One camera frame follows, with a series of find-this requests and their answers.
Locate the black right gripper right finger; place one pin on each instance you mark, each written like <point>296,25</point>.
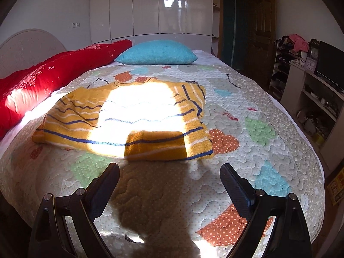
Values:
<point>289,236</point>

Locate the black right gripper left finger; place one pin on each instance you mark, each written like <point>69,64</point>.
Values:
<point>50,236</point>

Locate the yellow striped knit sweater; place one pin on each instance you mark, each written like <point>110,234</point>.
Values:
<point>152,120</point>

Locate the patchwork heart quilt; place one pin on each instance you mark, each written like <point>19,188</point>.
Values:
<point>176,208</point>

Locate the white shelving unit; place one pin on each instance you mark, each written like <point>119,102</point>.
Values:
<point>314,103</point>

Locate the red duvet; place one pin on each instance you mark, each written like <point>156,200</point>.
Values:
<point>23,90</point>

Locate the square white clock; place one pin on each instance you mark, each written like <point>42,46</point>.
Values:
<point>310,65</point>

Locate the black television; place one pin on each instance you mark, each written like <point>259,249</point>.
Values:
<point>330,64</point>

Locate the round black clock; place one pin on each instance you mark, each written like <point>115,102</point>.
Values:
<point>314,53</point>

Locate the white bed headboard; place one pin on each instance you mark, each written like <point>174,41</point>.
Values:
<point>27,48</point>

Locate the pink cloth on shelf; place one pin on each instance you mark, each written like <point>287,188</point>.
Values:
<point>299,43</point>

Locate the teal pillow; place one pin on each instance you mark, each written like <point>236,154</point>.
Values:
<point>157,52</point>

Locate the brown wooden door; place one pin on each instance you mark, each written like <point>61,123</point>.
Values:
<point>247,34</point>

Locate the white glossy wardrobe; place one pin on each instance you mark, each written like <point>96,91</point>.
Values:
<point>189,22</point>

